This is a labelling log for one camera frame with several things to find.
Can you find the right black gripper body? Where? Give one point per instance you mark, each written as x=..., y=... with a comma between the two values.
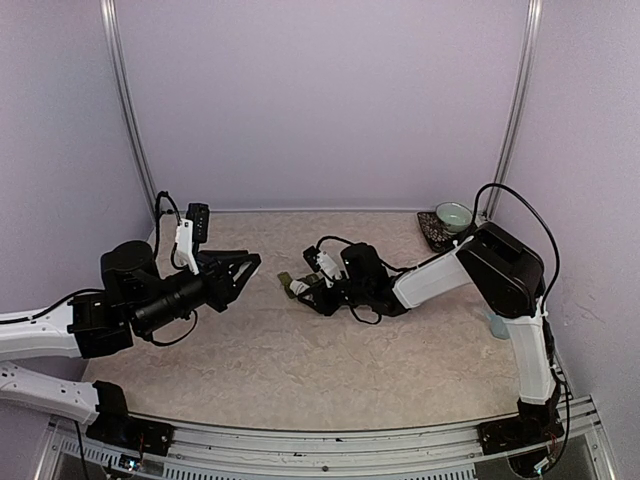
x=329, y=305

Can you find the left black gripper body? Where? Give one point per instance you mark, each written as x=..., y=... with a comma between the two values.
x=211, y=274

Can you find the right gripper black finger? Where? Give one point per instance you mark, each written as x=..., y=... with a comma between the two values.
x=312, y=300
x=311, y=279

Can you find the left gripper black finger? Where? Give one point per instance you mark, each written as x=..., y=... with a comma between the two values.
x=229, y=259
x=233, y=282

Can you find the white pill bottle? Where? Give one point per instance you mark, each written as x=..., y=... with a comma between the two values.
x=297, y=288

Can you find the green pill organizer box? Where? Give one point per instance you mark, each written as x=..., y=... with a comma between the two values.
x=285, y=279

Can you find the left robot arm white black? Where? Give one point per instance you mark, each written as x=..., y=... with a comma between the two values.
x=134, y=302

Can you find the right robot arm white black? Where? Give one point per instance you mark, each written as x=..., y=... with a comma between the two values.
x=508, y=275

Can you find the black patterned tray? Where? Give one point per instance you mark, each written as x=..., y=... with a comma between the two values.
x=436, y=237

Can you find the pale green bowl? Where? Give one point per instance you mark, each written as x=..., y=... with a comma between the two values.
x=454, y=217

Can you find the light blue mug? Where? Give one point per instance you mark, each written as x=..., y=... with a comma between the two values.
x=497, y=326

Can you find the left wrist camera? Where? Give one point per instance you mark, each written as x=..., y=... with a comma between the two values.
x=199, y=215

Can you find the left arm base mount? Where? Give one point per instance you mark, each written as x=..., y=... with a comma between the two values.
x=131, y=433

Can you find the front aluminium rail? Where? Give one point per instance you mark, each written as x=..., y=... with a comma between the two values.
x=198, y=451

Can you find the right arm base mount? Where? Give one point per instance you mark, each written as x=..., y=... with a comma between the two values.
x=513, y=433

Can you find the left aluminium frame post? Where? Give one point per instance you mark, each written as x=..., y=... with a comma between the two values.
x=110, y=23

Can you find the aluminium frame post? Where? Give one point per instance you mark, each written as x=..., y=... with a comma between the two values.
x=110, y=23
x=522, y=82

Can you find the right aluminium frame post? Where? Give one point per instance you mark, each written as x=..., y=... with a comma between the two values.
x=522, y=82

